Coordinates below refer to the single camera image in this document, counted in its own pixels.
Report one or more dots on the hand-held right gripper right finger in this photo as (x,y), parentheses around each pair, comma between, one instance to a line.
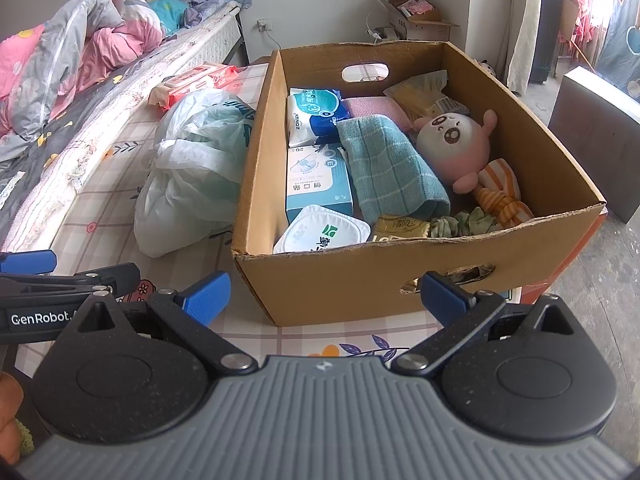
(445,297)

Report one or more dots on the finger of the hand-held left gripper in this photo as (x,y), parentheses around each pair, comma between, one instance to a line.
(30,261)
(65,285)

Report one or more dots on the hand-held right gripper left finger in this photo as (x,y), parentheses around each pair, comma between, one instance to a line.
(207,295)

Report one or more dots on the green scrunchie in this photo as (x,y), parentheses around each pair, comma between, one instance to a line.
(465,222)

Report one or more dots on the gold foil packet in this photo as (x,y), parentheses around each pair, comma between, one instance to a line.
(400,227)

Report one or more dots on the orange striped cloth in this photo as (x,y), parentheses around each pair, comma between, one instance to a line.
(500,200)

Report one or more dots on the large brown cardboard box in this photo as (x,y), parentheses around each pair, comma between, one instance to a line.
(325,285)

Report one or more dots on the white round tub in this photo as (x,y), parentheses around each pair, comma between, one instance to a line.
(320,230)

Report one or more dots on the teal checked towel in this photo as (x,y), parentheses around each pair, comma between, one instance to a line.
(385,170)

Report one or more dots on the pink round plush toy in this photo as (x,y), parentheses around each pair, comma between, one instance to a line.
(450,145)

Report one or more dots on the teal face mask box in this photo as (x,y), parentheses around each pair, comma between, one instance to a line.
(315,180)

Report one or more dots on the yellow plastic packet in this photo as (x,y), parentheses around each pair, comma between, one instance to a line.
(420,97)

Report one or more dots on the blue tissue pack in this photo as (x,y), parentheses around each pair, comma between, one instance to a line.
(320,125)

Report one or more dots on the person's left hand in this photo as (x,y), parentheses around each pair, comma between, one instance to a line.
(10,405)

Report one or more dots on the white plastic bag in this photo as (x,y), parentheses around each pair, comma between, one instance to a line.
(190,170)

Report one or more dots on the grey bed sheet yellow print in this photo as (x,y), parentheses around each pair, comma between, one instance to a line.
(65,125)

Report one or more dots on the pink towel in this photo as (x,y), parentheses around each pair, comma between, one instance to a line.
(375,107)

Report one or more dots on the red wet wipes pack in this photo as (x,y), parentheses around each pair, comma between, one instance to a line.
(200,80)

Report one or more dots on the pink and grey quilt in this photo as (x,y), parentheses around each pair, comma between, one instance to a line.
(75,50)

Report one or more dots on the white quilted mattress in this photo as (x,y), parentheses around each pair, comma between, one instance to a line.
(150,80)

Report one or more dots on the dark printed carton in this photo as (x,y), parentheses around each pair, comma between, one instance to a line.
(590,125)

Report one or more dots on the small panda plush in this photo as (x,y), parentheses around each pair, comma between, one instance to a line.
(488,68)

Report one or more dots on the open cardboard box with toys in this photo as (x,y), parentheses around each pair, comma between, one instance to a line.
(425,30)

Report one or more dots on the dark tower appliance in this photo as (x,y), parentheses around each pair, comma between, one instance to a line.
(545,35)

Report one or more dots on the teal pillow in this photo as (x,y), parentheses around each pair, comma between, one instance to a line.
(167,10)

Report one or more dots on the white curtain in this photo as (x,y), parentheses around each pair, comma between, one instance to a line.
(525,20)

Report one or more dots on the purple cloth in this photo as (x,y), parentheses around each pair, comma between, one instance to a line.
(220,0)

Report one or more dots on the blue printed hanging cloth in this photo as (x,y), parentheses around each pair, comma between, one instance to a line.
(620,35)

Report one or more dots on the wall socket with plug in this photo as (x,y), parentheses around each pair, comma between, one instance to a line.
(265,25)

